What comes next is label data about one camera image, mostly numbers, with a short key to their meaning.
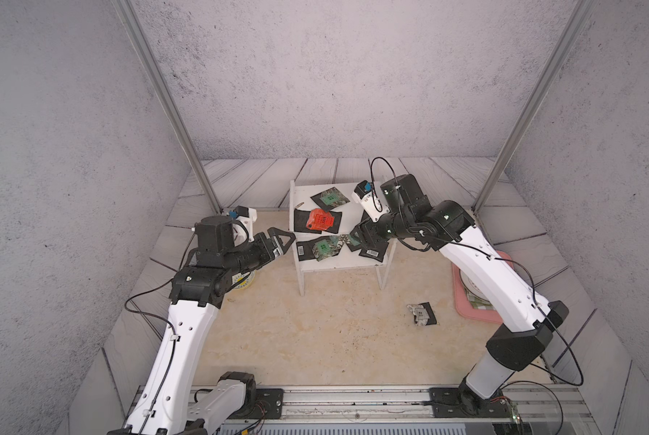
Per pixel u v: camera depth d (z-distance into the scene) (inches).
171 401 14.7
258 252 23.2
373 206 22.6
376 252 34.0
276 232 23.9
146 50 30.0
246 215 24.5
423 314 35.1
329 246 34.1
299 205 30.4
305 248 34.3
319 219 28.6
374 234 23.8
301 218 28.6
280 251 23.1
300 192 31.8
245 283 23.7
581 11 27.6
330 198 30.6
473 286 18.3
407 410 28.6
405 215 19.6
